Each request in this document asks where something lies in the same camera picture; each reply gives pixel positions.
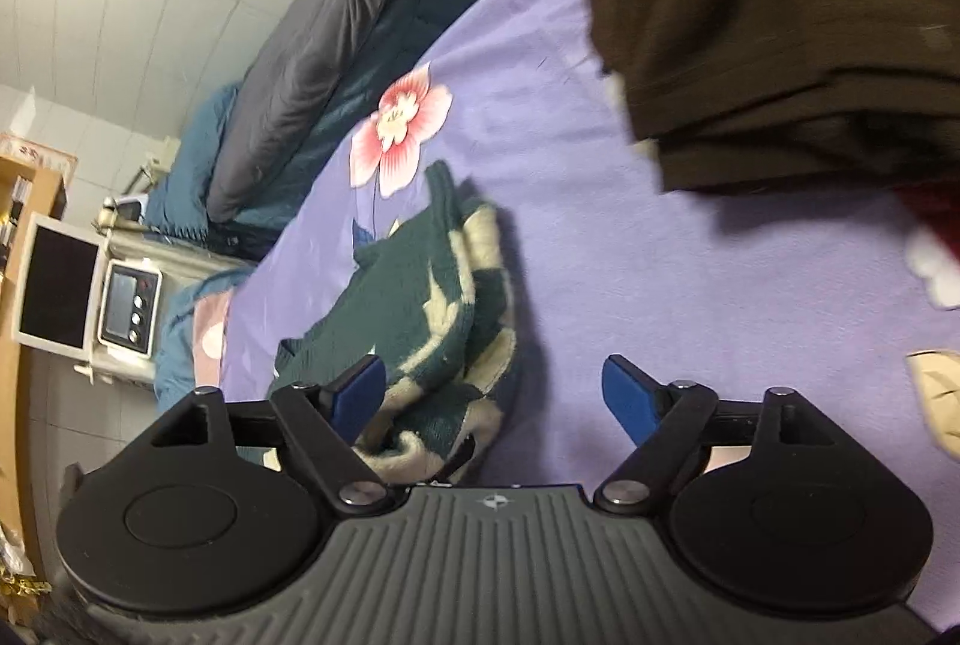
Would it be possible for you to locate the red knit cardigan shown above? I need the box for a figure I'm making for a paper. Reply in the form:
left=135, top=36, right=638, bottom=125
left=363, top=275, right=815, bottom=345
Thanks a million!
left=892, top=180, right=960, bottom=245

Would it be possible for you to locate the purple floral bedsheet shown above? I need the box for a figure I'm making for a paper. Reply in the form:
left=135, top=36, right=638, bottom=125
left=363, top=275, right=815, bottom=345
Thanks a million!
left=191, top=0, right=960, bottom=631

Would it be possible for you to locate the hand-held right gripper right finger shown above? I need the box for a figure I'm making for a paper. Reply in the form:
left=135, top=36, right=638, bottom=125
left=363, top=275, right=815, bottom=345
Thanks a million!
left=594, top=354, right=852, bottom=514

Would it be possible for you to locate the green cream checkered sweater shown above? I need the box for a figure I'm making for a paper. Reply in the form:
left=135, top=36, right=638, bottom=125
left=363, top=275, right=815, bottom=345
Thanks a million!
left=268, top=159, right=526, bottom=488

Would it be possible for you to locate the brown garment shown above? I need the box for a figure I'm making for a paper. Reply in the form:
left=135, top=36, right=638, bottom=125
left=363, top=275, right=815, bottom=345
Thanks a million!
left=559, top=0, right=960, bottom=196

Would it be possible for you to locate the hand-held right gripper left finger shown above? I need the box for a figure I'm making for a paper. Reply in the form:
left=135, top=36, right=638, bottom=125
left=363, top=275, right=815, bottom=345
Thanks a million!
left=142, top=354, right=395, bottom=515

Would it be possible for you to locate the white framed monitor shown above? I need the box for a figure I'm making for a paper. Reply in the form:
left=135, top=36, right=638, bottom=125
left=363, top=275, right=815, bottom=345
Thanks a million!
left=13, top=214, right=106, bottom=361

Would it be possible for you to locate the wooden shelf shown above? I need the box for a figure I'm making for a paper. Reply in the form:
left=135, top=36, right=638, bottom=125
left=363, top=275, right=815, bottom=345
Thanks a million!
left=0, top=154, right=68, bottom=586

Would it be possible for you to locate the white machine with control panel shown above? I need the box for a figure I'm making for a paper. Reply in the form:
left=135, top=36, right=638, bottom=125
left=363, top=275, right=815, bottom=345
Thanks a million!
left=73, top=225, right=256, bottom=391

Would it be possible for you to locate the cream cloth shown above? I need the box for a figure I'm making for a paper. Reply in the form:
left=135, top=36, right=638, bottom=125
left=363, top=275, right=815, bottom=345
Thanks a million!
left=604, top=71, right=661, bottom=162

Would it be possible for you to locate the grey quilt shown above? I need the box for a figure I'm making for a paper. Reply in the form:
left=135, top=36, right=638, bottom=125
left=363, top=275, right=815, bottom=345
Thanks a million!
left=206, top=0, right=421, bottom=222

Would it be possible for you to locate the light blue blanket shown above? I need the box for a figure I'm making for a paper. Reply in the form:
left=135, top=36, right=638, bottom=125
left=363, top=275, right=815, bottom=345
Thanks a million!
left=146, top=82, right=256, bottom=410

